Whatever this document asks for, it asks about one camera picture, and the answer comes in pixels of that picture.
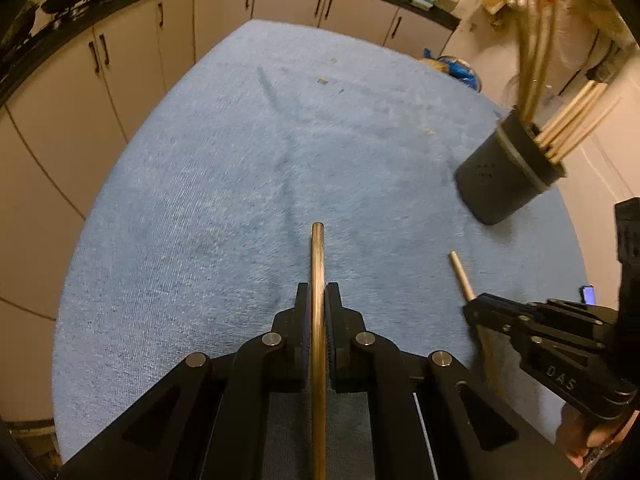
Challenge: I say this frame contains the black gas stove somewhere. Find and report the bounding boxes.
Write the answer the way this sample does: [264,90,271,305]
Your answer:
[0,0,56,91]

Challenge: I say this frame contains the wooden chopstick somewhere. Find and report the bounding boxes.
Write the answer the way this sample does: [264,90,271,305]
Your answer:
[448,251,507,401]
[310,222,329,480]

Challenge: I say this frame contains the blue towel cloth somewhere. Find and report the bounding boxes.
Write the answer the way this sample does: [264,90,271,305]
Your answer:
[51,18,589,463]

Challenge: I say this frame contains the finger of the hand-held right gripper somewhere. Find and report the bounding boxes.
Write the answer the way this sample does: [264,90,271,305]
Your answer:
[463,295,622,349]
[500,329,638,418]

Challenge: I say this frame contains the beige kitchen base cabinets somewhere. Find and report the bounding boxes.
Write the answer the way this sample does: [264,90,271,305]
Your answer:
[0,0,456,423]

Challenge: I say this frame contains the person's right hand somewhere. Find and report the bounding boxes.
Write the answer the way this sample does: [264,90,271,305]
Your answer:
[556,404,619,469]

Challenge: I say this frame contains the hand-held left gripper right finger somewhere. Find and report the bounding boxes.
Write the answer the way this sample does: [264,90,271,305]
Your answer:
[324,282,583,480]

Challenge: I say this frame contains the black chopstick holder cup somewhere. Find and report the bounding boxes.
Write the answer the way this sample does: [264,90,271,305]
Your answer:
[454,107,568,226]

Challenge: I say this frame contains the bundle of chopsticks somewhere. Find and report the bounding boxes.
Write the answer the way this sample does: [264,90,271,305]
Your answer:
[515,0,622,163]

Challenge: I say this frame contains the blue plastic bag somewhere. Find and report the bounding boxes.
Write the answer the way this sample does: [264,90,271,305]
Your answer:
[422,49,483,92]

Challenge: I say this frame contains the black kitchen countertop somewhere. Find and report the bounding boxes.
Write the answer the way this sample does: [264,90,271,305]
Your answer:
[0,0,461,106]

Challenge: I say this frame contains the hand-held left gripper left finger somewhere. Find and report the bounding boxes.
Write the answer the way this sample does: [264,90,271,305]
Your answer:
[57,282,313,480]

